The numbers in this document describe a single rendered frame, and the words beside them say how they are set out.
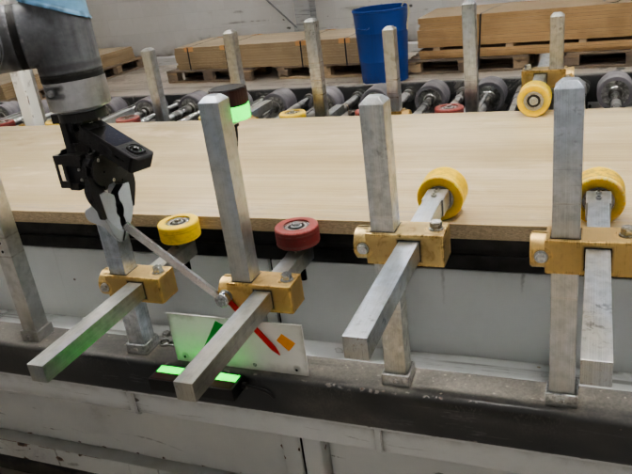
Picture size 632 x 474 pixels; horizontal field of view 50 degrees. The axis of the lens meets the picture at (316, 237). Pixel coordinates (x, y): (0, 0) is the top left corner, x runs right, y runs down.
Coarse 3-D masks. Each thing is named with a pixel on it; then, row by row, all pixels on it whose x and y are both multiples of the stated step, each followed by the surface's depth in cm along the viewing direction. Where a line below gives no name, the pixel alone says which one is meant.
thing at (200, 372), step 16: (288, 256) 121; (304, 256) 121; (256, 304) 106; (272, 304) 110; (240, 320) 102; (256, 320) 105; (224, 336) 99; (240, 336) 100; (208, 352) 95; (224, 352) 96; (192, 368) 92; (208, 368) 92; (176, 384) 90; (192, 384) 89; (208, 384) 92; (192, 400) 90
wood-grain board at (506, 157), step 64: (0, 128) 239; (128, 128) 213; (192, 128) 203; (256, 128) 193; (320, 128) 184; (448, 128) 169; (512, 128) 162; (64, 192) 160; (192, 192) 148; (256, 192) 143; (320, 192) 138; (512, 192) 125
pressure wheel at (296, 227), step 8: (280, 224) 123; (288, 224) 123; (296, 224) 121; (304, 224) 122; (312, 224) 121; (280, 232) 119; (288, 232) 119; (296, 232) 118; (304, 232) 118; (312, 232) 119; (280, 240) 120; (288, 240) 119; (296, 240) 119; (304, 240) 119; (312, 240) 120; (280, 248) 121; (288, 248) 120; (296, 248) 119; (304, 248) 119; (304, 272) 125
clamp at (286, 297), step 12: (228, 276) 114; (264, 276) 112; (276, 276) 112; (300, 276) 112; (228, 288) 112; (240, 288) 111; (252, 288) 110; (264, 288) 110; (276, 288) 109; (288, 288) 108; (300, 288) 112; (240, 300) 112; (276, 300) 110; (288, 300) 109; (300, 300) 112; (276, 312) 111; (288, 312) 110
